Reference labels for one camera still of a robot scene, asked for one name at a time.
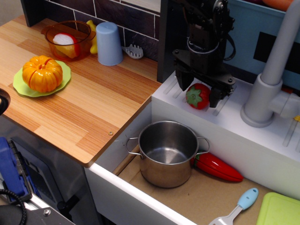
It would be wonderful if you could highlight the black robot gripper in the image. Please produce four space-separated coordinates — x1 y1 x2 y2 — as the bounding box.
172 46 235 108

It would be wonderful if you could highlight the red toy strawberry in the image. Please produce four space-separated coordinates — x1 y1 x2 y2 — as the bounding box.
186 83 210 110

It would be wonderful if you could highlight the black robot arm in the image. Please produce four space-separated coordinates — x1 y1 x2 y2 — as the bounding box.
172 0 236 108

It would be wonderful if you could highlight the stainless steel pot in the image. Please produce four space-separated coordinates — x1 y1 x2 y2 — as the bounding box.
127 120 210 188

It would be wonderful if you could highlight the grey toy faucet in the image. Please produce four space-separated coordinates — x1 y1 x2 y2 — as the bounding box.
240 0 300 128

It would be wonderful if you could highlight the red toy chili pepper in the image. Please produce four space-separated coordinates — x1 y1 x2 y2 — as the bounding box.
190 153 244 182

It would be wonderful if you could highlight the white toy sink unit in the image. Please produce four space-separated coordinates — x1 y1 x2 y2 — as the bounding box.
85 75 300 225

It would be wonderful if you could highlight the light blue plastic cup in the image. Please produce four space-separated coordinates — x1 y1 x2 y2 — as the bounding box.
96 22 123 66

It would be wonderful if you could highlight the yellow toy utensil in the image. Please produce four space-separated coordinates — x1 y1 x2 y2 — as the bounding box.
86 19 98 55

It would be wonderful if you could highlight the yellow toy cheese wedge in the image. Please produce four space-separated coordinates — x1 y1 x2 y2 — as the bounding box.
56 45 79 59

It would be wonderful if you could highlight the orange transparent bowl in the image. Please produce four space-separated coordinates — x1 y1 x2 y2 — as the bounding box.
41 20 96 61

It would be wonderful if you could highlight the lime green cutting board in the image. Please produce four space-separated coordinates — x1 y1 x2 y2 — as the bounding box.
256 192 300 225

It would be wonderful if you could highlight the red white toy radish slice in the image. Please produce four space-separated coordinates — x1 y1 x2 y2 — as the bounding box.
53 33 80 54

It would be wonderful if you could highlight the orange toy pumpkin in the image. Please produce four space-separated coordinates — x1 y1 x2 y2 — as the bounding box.
22 55 63 93

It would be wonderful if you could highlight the light green plate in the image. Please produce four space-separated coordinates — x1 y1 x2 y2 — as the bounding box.
13 60 71 98

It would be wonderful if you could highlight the blue clamp tool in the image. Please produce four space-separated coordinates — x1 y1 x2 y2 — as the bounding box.
0 137 32 201

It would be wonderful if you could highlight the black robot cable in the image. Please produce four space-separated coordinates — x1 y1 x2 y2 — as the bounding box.
222 34 236 61

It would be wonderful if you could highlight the blue handled white spatula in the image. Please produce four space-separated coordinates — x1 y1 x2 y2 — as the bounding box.
210 188 259 225

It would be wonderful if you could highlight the black braided cable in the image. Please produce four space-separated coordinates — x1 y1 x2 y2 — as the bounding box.
0 187 30 225

